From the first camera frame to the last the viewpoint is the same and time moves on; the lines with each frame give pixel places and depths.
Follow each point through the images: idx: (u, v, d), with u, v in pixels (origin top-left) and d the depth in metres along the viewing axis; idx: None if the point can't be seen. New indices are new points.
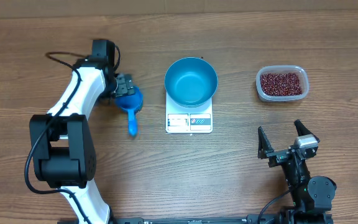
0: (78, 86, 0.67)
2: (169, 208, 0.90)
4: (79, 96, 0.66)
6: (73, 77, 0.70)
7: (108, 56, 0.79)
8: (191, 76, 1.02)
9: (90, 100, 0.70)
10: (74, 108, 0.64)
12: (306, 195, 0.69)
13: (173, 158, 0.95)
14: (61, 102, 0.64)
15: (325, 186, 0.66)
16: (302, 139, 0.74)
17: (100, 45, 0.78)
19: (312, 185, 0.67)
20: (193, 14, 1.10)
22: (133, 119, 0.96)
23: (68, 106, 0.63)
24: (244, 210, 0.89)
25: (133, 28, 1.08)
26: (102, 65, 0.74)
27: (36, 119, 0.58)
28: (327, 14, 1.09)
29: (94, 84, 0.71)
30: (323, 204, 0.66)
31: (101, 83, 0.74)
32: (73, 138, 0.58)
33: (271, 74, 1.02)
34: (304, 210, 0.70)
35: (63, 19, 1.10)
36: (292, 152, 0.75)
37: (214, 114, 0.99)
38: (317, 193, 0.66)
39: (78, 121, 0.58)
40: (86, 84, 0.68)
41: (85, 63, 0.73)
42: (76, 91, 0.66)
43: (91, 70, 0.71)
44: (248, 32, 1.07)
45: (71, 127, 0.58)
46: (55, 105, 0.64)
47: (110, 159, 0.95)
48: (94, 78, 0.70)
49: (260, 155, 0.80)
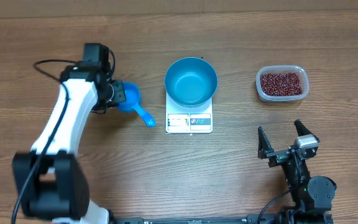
0: (66, 109, 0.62)
2: (169, 208, 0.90)
4: (66, 124, 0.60)
6: (61, 94, 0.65)
7: (100, 62, 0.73)
8: (191, 76, 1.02)
9: (81, 123, 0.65)
10: (61, 140, 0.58)
12: (306, 195, 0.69)
13: (173, 158, 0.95)
14: (48, 129, 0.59)
15: (325, 186, 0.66)
16: (302, 139, 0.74)
17: (92, 51, 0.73)
19: (312, 185, 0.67)
20: (193, 14, 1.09)
22: (145, 112, 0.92)
23: (55, 138, 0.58)
24: (244, 210, 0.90)
25: (133, 28, 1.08)
26: (94, 71, 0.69)
27: (22, 157, 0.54)
28: (327, 14, 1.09)
29: (84, 103, 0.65)
30: (323, 203, 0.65)
31: (93, 95, 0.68)
32: (60, 180, 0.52)
33: (271, 74, 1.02)
34: (304, 210, 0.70)
35: (63, 19, 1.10)
36: (292, 152, 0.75)
37: (214, 114, 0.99)
38: (317, 193, 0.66)
39: (64, 163, 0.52)
40: (74, 108, 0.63)
41: (74, 72, 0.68)
42: (64, 116, 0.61)
43: (81, 85, 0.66)
44: (248, 32, 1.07)
45: (57, 169, 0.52)
46: (41, 136, 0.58)
47: (110, 159, 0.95)
48: (83, 98, 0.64)
49: (260, 155, 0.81)
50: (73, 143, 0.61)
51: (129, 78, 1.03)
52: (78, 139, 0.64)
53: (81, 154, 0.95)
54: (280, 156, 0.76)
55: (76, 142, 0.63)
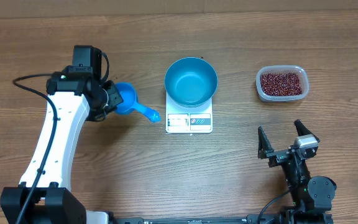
0: (55, 132, 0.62)
2: (169, 208, 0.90)
4: (57, 150, 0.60)
6: (49, 114, 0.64)
7: (92, 67, 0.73)
8: (191, 76, 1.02)
9: (72, 144, 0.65)
10: (52, 170, 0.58)
12: (306, 195, 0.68)
13: (173, 158, 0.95)
14: (38, 159, 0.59)
15: (325, 186, 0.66)
16: (302, 139, 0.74)
17: (84, 55, 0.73)
19: (312, 185, 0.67)
20: (193, 14, 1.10)
22: (145, 109, 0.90)
23: (45, 170, 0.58)
24: (244, 210, 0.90)
25: (133, 28, 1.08)
26: (84, 79, 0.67)
27: (10, 195, 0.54)
28: (327, 14, 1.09)
29: (74, 123, 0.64)
30: (323, 203, 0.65)
31: (84, 109, 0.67)
32: (53, 213, 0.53)
33: (271, 74, 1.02)
34: (304, 210, 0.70)
35: (63, 19, 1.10)
36: (292, 152, 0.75)
37: (214, 114, 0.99)
38: (317, 192, 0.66)
39: (57, 200, 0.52)
40: (64, 130, 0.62)
41: (63, 81, 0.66)
42: (54, 142, 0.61)
43: (71, 100, 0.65)
44: (248, 32, 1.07)
45: (49, 205, 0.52)
46: (32, 167, 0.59)
47: (110, 159, 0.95)
48: (73, 118, 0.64)
49: (260, 156, 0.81)
50: (65, 168, 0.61)
51: (129, 78, 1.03)
52: (69, 161, 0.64)
53: (81, 154, 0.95)
54: (280, 157, 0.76)
55: (68, 165, 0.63)
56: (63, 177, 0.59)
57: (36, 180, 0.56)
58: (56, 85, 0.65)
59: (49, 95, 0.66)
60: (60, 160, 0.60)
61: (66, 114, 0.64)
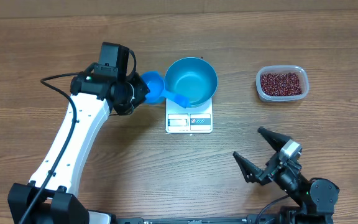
0: (72, 135, 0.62)
2: (169, 208, 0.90)
4: (71, 154, 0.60)
6: (68, 114, 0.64)
7: (119, 68, 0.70)
8: (191, 76, 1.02)
9: (87, 147, 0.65)
10: (63, 173, 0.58)
12: (308, 200, 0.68)
13: (173, 158, 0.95)
14: (51, 160, 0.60)
15: (328, 190, 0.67)
16: (286, 148, 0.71)
17: (110, 54, 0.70)
19: (315, 188, 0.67)
20: (193, 14, 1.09)
22: (174, 97, 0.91)
23: (56, 171, 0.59)
24: (245, 211, 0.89)
25: (133, 28, 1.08)
26: (109, 84, 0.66)
27: (19, 192, 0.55)
28: (327, 14, 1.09)
29: (91, 127, 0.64)
30: (325, 207, 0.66)
31: (104, 113, 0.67)
32: (58, 216, 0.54)
33: (271, 74, 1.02)
34: (306, 213, 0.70)
35: (63, 19, 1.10)
36: (284, 165, 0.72)
37: (214, 114, 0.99)
38: (319, 196, 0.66)
39: (63, 203, 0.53)
40: (81, 134, 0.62)
41: (88, 84, 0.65)
42: (69, 144, 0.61)
43: (92, 102, 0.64)
44: (248, 32, 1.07)
45: (55, 206, 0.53)
46: (43, 167, 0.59)
47: (110, 159, 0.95)
48: (91, 122, 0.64)
49: (250, 180, 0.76)
50: (76, 172, 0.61)
51: None
52: (82, 165, 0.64)
53: None
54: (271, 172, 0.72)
55: (80, 168, 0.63)
56: (73, 181, 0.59)
57: (45, 182, 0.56)
58: (81, 86, 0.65)
59: (72, 94, 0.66)
60: (73, 163, 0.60)
61: (86, 117, 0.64)
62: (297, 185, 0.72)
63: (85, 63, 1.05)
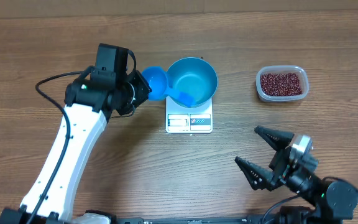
0: (65, 154, 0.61)
2: (169, 208, 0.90)
4: (64, 174, 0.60)
6: (61, 130, 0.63)
7: (115, 72, 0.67)
8: (191, 76, 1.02)
9: (81, 164, 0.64)
10: (55, 196, 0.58)
12: (324, 202, 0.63)
13: (173, 158, 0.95)
14: (43, 182, 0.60)
15: (348, 193, 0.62)
16: (298, 145, 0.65)
17: (107, 58, 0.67)
19: (332, 191, 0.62)
20: (193, 14, 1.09)
22: (177, 97, 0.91)
23: (47, 195, 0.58)
24: (244, 210, 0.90)
25: (133, 28, 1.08)
26: (105, 94, 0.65)
27: (9, 218, 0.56)
28: (327, 15, 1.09)
29: (86, 144, 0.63)
30: (342, 211, 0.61)
31: (100, 126, 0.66)
32: None
33: (271, 74, 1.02)
34: (319, 215, 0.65)
35: (63, 19, 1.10)
36: (298, 163, 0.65)
37: (214, 114, 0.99)
38: (337, 200, 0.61)
39: None
40: (74, 153, 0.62)
41: (83, 94, 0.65)
42: (61, 164, 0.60)
43: (87, 117, 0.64)
44: (248, 32, 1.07)
45: None
46: (35, 189, 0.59)
47: (110, 159, 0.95)
48: (84, 140, 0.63)
49: (260, 187, 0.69)
50: (70, 191, 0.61)
51: None
52: (76, 182, 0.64)
53: None
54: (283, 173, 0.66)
55: (74, 187, 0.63)
56: (66, 205, 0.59)
57: (36, 208, 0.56)
58: (75, 96, 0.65)
59: (66, 106, 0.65)
60: (65, 186, 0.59)
61: (79, 132, 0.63)
62: (310, 185, 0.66)
63: (85, 64, 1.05)
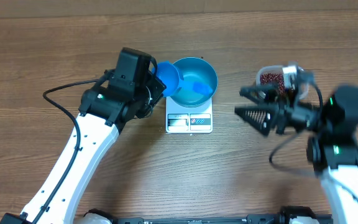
0: (72, 166, 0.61)
2: (169, 208, 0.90)
4: (69, 187, 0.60)
6: (71, 140, 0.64)
7: (135, 82, 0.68)
8: (191, 76, 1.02)
9: (86, 179, 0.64)
10: (56, 210, 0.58)
12: (334, 107, 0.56)
13: (173, 158, 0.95)
14: (46, 192, 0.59)
15: (355, 94, 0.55)
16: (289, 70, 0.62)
17: (128, 67, 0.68)
19: (340, 94, 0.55)
20: (193, 14, 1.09)
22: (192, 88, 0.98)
23: (50, 206, 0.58)
24: (245, 211, 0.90)
25: (133, 28, 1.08)
26: (121, 106, 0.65)
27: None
28: (327, 14, 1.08)
29: (94, 157, 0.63)
30: (355, 112, 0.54)
31: (111, 139, 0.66)
32: None
33: (271, 74, 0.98)
34: (332, 129, 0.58)
35: (63, 19, 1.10)
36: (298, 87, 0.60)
37: (214, 114, 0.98)
38: (347, 99, 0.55)
39: None
40: (81, 166, 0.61)
41: (100, 103, 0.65)
42: (68, 176, 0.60)
43: (99, 130, 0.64)
44: (248, 32, 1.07)
45: None
46: (38, 198, 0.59)
47: (110, 159, 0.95)
48: (93, 155, 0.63)
49: (270, 125, 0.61)
50: (71, 206, 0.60)
51: None
52: (79, 196, 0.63)
53: None
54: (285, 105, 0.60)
55: (76, 202, 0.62)
56: (66, 219, 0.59)
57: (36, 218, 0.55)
58: (91, 105, 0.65)
59: (79, 114, 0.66)
60: (68, 198, 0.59)
61: (89, 144, 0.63)
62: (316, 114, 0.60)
63: (85, 64, 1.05)
